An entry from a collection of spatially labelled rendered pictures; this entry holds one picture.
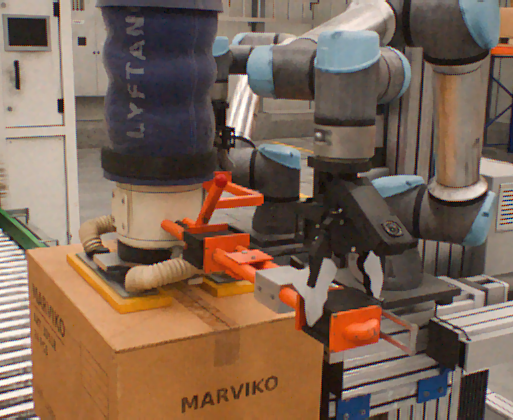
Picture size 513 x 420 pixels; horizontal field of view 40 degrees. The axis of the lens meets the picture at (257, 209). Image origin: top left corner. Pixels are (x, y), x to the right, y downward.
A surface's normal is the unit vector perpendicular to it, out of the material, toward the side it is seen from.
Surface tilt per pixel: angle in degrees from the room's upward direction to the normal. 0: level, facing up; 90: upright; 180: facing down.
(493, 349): 90
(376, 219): 32
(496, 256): 90
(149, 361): 91
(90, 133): 89
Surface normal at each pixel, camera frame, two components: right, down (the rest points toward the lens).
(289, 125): 0.47, 0.21
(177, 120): 0.33, 0.00
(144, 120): -0.08, -0.04
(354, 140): 0.22, 0.23
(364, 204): 0.32, -0.72
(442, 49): -0.54, 0.51
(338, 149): -0.31, 0.22
